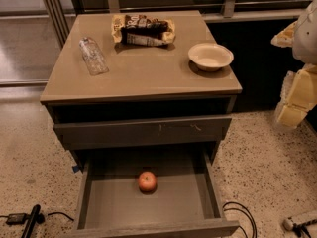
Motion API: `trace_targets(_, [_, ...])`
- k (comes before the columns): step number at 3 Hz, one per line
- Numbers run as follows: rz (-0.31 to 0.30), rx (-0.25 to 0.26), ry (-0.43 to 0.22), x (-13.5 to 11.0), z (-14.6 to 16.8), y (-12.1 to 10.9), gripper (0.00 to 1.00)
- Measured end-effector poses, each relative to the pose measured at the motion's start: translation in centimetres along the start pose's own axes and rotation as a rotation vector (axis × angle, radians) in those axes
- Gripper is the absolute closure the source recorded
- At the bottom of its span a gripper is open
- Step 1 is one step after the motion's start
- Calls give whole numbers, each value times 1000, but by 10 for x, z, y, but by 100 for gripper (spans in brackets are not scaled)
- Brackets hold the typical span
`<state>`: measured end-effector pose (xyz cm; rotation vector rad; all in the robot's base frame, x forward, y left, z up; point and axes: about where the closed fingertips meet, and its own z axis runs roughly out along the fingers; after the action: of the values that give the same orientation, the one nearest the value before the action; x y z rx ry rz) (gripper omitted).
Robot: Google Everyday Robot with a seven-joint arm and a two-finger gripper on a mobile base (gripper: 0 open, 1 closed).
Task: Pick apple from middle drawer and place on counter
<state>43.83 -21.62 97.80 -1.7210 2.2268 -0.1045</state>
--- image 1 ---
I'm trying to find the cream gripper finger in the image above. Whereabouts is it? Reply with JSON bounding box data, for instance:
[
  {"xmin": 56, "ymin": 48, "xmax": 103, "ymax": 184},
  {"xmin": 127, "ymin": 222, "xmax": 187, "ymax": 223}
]
[
  {"xmin": 274, "ymin": 64, "xmax": 317, "ymax": 129},
  {"xmin": 270, "ymin": 22, "xmax": 296, "ymax": 48}
]

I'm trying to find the red apple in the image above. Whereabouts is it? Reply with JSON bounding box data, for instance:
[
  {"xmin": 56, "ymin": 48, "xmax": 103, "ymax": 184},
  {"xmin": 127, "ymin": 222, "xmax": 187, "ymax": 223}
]
[{"xmin": 138, "ymin": 172, "xmax": 157, "ymax": 192}]

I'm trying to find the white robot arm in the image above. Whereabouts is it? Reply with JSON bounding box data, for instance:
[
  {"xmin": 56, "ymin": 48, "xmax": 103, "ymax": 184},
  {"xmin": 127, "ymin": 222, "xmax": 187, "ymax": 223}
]
[{"xmin": 271, "ymin": 0, "xmax": 317, "ymax": 129}]

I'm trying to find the grey drawer cabinet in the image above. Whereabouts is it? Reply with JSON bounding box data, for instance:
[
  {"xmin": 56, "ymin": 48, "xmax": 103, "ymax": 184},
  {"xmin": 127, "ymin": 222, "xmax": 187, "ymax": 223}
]
[{"xmin": 41, "ymin": 11, "xmax": 242, "ymax": 168}]

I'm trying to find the open grey middle drawer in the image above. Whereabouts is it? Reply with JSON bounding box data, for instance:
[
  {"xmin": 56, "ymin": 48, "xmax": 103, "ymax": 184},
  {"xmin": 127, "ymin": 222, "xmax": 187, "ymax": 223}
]
[{"xmin": 65, "ymin": 144, "xmax": 239, "ymax": 238}]

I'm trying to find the closed grey top drawer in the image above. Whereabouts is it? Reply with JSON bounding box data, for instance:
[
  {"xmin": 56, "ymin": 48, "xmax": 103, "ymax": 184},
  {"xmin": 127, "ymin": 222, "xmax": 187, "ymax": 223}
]
[{"xmin": 53, "ymin": 116, "xmax": 231, "ymax": 150}]

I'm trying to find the white bowl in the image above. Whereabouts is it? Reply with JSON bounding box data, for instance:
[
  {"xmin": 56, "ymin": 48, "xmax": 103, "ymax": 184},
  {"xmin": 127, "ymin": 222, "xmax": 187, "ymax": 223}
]
[{"xmin": 188, "ymin": 43, "xmax": 234, "ymax": 71}]

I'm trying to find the white power strip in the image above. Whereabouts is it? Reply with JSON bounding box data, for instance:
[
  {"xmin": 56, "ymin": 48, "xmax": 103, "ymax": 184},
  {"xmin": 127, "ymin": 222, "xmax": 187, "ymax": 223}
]
[{"xmin": 282, "ymin": 209, "xmax": 317, "ymax": 232}]

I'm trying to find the brown chip bag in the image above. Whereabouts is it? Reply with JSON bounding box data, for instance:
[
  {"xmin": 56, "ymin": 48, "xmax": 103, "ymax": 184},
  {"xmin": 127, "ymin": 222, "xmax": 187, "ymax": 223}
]
[{"xmin": 111, "ymin": 14, "xmax": 175, "ymax": 47}]

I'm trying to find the clear plastic bottle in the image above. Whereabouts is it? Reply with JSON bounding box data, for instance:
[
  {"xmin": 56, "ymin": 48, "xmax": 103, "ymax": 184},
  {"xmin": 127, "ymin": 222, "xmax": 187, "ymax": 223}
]
[{"xmin": 79, "ymin": 37, "xmax": 109, "ymax": 75}]

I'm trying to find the blue tape piece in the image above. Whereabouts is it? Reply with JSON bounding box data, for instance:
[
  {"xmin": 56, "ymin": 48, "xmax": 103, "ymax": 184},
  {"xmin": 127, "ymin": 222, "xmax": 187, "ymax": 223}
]
[{"xmin": 72, "ymin": 165, "xmax": 80, "ymax": 173}]

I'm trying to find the black bar on floor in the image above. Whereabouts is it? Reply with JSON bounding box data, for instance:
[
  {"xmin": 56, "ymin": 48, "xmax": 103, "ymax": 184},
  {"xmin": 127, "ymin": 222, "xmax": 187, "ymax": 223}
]
[{"xmin": 21, "ymin": 204, "xmax": 45, "ymax": 238}]

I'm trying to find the black power adapter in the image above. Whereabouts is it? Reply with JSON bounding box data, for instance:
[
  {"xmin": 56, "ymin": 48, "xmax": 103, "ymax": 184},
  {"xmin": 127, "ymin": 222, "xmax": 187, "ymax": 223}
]
[{"xmin": 6, "ymin": 213, "xmax": 28, "ymax": 225}]

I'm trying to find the black cable loop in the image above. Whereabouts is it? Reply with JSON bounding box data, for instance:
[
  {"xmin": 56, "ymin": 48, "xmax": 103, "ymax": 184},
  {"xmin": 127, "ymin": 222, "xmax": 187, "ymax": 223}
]
[{"xmin": 222, "ymin": 200, "xmax": 259, "ymax": 238}]

